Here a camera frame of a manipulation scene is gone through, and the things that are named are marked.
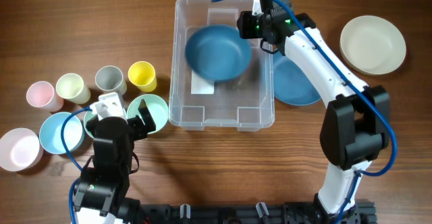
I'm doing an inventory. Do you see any grey cup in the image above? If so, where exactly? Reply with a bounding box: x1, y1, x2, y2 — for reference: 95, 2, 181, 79
95, 65, 127, 95

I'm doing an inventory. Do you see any mint green small bowl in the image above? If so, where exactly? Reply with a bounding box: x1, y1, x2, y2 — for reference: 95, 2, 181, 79
83, 108, 99, 139

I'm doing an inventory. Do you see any dark blue bowl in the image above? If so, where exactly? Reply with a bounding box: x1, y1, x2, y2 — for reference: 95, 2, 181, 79
273, 53, 321, 106
185, 25, 252, 82

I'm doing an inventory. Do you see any cream cup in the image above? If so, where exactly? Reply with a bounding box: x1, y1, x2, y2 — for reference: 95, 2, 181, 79
56, 73, 90, 105

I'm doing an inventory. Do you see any light blue small bowl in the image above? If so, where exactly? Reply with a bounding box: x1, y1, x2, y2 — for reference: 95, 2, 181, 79
39, 112, 84, 155

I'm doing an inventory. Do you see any beige bowl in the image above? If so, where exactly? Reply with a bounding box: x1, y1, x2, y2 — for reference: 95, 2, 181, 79
340, 15, 407, 76

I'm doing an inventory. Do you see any pink cup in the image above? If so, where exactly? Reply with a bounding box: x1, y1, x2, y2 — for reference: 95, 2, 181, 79
26, 81, 63, 112

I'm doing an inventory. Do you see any pale pink small bowl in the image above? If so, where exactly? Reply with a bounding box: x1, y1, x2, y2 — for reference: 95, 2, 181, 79
1, 128, 44, 172

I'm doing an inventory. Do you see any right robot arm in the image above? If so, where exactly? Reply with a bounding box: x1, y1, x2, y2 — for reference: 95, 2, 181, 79
237, 0, 397, 223

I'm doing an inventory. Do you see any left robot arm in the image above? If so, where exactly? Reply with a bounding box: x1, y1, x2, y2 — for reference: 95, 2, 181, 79
69, 100, 156, 223

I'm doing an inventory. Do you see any white label in container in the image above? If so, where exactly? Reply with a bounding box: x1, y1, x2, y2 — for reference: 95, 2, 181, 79
191, 72, 215, 94

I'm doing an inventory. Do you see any clear plastic storage container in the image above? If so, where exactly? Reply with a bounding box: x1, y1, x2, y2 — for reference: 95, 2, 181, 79
169, 0, 275, 132

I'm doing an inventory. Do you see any yellow cup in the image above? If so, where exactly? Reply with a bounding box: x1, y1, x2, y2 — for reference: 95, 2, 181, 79
128, 61, 157, 92

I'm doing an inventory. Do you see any left blue cable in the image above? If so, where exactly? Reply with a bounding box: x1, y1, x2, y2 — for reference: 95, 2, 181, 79
60, 105, 94, 224

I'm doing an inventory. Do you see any blue cable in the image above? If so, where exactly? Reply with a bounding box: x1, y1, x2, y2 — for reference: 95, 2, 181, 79
60, 105, 94, 224
211, 0, 398, 224

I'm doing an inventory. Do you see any right blue cable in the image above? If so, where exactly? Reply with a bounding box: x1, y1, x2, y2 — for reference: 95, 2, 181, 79
211, 0, 398, 224

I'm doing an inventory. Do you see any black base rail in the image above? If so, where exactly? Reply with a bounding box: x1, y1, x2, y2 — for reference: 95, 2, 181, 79
128, 202, 378, 224

